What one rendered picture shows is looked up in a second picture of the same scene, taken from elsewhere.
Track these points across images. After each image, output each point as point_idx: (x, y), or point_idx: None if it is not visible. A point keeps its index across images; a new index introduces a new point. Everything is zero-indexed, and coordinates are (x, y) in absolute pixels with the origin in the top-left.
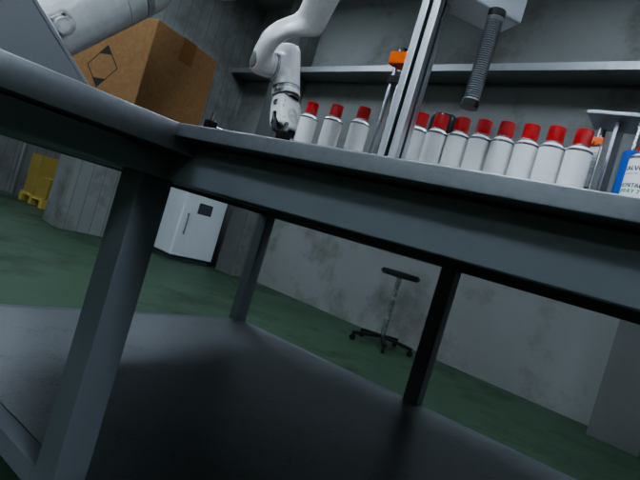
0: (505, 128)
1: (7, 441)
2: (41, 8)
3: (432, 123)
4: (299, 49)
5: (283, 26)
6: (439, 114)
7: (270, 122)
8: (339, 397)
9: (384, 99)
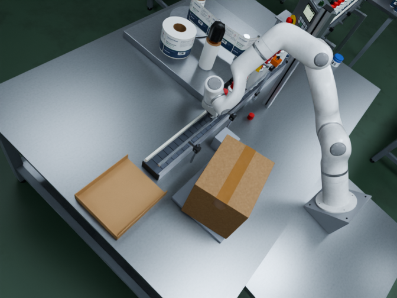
0: (280, 51)
1: None
2: (351, 190)
3: (221, 35)
4: (218, 76)
5: (244, 88)
6: (269, 60)
7: (216, 116)
8: None
9: (267, 76)
